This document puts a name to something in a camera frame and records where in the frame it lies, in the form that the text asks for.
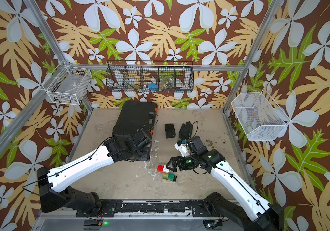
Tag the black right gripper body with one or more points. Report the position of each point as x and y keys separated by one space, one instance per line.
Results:
x=187 y=162

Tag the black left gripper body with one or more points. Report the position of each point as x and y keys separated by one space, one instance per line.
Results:
x=144 y=155

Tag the dark green lego brick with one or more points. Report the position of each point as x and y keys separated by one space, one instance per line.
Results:
x=172 y=177

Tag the yellow lego brick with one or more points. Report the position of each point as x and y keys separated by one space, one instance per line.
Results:
x=165 y=176

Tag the red lego brick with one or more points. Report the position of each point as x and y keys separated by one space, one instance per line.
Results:
x=160 y=168

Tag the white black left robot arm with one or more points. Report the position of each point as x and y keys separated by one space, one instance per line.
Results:
x=54 y=184

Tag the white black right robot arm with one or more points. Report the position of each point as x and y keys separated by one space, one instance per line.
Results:
x=252 y=212

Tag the black green work glove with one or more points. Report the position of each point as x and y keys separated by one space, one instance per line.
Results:
x=185 y=131

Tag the black plastic tool case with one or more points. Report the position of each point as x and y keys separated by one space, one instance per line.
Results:
x=134 y=117

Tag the small black battery box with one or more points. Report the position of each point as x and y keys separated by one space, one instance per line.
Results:
x=170 y=131

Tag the blue object in basket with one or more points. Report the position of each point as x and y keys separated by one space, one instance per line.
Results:
x=153 y=87

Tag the white mesh basket right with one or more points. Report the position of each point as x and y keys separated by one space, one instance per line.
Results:
x=261 y=118

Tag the clear plastic in basket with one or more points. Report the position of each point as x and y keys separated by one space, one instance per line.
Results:
x=166 y=83

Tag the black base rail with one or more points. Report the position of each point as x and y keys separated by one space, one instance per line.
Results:
x=112 y=208

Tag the black wire basket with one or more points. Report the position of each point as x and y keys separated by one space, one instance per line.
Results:
x=137 y=76

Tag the white wire basket left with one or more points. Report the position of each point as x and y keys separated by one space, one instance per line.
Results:
x=68 y=85

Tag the aluminium frame post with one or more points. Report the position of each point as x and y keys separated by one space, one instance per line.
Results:
x=263 y=30

